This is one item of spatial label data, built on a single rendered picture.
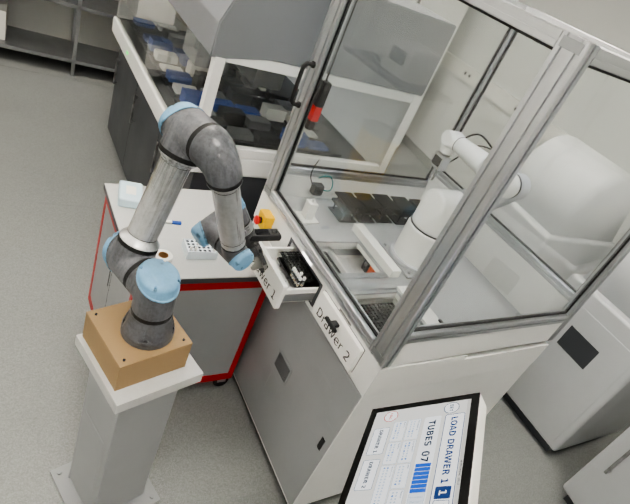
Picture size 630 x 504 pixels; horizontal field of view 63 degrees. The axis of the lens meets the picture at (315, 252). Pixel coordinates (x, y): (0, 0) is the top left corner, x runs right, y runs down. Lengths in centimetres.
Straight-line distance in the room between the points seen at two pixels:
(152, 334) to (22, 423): 103
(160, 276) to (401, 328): 72
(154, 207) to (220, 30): 105
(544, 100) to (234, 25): 138
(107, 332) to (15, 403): 98
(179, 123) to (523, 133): 83
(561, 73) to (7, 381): 230
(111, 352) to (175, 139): 61
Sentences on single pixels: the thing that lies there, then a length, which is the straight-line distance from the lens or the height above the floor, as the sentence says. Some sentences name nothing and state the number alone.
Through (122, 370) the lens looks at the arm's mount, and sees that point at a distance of 153.
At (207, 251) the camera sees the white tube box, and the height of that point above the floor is 80.
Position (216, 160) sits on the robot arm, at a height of 144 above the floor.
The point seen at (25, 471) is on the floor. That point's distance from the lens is 234.
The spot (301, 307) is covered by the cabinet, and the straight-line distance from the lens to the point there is 204.
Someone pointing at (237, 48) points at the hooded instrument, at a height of 142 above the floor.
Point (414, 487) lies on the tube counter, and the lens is 126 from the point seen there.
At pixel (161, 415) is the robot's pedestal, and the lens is 184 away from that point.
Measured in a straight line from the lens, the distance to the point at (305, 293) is 193.
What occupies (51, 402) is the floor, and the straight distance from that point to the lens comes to 251.
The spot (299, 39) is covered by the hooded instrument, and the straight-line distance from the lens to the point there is 245.
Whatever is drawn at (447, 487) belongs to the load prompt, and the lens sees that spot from 122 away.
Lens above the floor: 202
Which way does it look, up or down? 32 degrees down
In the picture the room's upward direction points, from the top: 25 degrees clockwise
